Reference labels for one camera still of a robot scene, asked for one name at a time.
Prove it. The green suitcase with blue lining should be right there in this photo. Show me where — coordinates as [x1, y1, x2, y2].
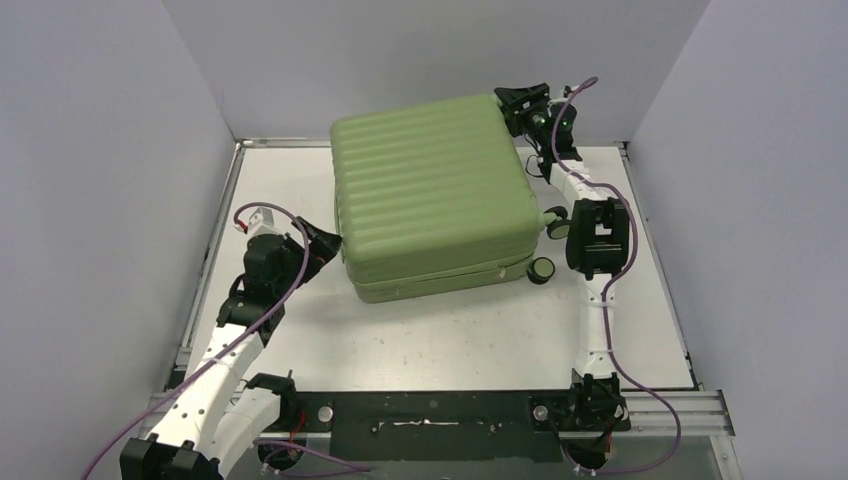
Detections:
[330, 94, 557, 304]

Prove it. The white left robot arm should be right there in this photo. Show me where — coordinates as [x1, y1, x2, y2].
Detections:
[119, 213, 342, 479]

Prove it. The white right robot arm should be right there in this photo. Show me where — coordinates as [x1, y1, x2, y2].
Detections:
[494, 77, 631, 428]

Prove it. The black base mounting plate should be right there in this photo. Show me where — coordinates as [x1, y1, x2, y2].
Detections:
[262, 390, 630, 462]

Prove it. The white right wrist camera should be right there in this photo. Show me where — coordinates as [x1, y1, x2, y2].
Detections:
[549, 85, 579, 105]

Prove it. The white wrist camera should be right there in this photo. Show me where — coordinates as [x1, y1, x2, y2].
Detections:
[549, 85, 579, 105]
[237, 207, 281, 238]

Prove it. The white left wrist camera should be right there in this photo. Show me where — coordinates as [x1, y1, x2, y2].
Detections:
[237, 207, 281, 238]

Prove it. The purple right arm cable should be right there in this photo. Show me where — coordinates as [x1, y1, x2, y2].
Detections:
[549, 76, 684, 477]

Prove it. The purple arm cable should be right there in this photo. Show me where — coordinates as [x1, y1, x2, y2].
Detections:
[549, 76, 684, 477]
[79, 201, 372, 480]

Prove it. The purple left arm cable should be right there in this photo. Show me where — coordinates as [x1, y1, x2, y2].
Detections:
[79, 201, 372, 480]

